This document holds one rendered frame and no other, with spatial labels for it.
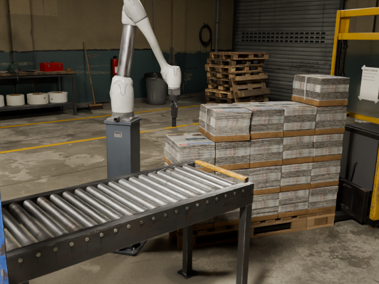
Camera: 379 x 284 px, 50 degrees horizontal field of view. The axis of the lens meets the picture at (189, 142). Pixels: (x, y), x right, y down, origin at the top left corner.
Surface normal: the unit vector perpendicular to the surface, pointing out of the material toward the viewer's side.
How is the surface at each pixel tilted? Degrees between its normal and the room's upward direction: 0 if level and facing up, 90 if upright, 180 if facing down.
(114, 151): 90
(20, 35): 90
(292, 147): 89
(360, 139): 90
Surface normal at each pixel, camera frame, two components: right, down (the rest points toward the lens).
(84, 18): 0.64, 0.20
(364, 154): -0.94, 0.07
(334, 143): 0.35, 0.23
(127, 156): -0.25, 0.23
